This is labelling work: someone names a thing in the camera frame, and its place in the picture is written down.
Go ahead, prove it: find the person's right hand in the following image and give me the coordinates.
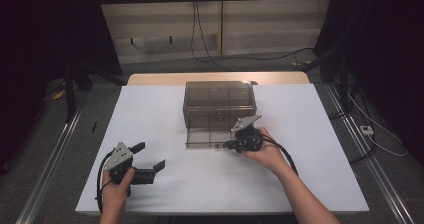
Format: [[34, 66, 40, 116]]
[[242, 126, 288, 178]]

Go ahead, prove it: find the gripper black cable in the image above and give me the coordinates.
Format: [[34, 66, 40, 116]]
[[261, 135, 299, 177], [95, 150, 115, 215]]

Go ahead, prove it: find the wooden table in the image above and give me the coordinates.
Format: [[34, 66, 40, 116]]
[[126, 71, 311, 87]]

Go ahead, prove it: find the white floor cable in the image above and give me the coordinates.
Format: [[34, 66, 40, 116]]
[[346, 92, 408, 158]]

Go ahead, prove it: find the person's left hand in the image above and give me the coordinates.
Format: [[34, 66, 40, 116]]
[[100, 167, 136, 212]]

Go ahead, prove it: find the white table mat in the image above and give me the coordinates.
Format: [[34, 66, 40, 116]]
[[75, 83, 370, 216]]

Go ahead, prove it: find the black metal stand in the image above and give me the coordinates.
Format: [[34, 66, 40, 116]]
[[299, 43, 355, 120], [63, 62, 128, 123]]

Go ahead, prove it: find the smoky transparent drawer box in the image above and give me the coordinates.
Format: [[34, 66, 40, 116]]
[[182, 80, 258, 132]]

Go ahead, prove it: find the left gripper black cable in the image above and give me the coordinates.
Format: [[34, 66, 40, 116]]
[[95, 150, 115, 215]]

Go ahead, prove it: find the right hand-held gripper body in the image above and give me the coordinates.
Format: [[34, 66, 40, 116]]
[[229, 114, 265, 154]]

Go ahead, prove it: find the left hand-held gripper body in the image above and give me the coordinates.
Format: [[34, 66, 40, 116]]
[[103, 141, 156, 186]]

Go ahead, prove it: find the black wall cable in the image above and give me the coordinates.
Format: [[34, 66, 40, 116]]
[[194, 0, 234, 72], [190, 0, 314, 65]]

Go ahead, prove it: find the black curtain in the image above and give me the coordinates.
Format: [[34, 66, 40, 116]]
[[0, 0, 123, 175], [313, 0, 424, 167]]

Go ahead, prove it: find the aluminium floor rail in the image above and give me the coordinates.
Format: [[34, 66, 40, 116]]
[[324, 83, 416, 224], [14, 108, 83, 224]]

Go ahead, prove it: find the black floor cable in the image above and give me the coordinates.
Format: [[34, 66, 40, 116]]
[[349, 133, 378, 165]]

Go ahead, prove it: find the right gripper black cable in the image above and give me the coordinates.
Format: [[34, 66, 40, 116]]
[[261, 135, 299, 177]]

